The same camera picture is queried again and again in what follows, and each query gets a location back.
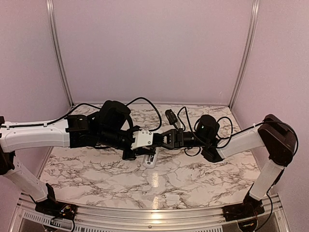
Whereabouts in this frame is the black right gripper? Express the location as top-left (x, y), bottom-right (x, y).
top-left (159, 128), bottom-right (209, 149)

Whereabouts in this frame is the left aluminium frame post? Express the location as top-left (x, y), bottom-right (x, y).
top-left (46, 0), bottom-right (74, 107)

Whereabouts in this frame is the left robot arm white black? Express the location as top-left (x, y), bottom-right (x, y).
top-left (0, 101), bottom-right (155, 215)

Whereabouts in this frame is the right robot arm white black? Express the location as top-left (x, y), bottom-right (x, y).
top-left (152, 114), bottom-right (298, 217)

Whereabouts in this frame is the aluminium frame post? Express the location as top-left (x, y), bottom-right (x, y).
top-left (228, 0), bottom-right (260, 110)
top-left (46, 0), bottom-right (74, 107)

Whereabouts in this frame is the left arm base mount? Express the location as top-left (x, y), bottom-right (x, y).
top-left (35, 200), bottom-right (77, 220)

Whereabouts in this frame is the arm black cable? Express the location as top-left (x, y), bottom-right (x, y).
top-left (0, 97), bottom-right (163, 136)
top-left (177, 106), bottom-right (283, 211)

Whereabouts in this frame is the white remote control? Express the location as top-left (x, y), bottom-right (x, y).
top-left (142, 148), bottom-right (160, 169)

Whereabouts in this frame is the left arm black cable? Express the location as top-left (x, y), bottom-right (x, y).
top-left (0, 97), bottom-right (163, 136)

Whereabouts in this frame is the front aluminium rail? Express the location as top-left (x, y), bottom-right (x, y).
top-left (8, 193), bottom-right (291, 232)

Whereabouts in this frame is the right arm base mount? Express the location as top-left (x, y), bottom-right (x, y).
top-left (223, 200), bottom-right (265, 221)

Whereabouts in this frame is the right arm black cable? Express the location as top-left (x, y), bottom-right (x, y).
top-left (177, 106), bottom-right (283, 211)

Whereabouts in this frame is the right aluminium frame post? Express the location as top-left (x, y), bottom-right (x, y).
top-left (228, 0), bottom-right (260, 110)

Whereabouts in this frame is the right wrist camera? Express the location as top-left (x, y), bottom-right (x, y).
top-left (165, 109), bottom-right (179, 130)

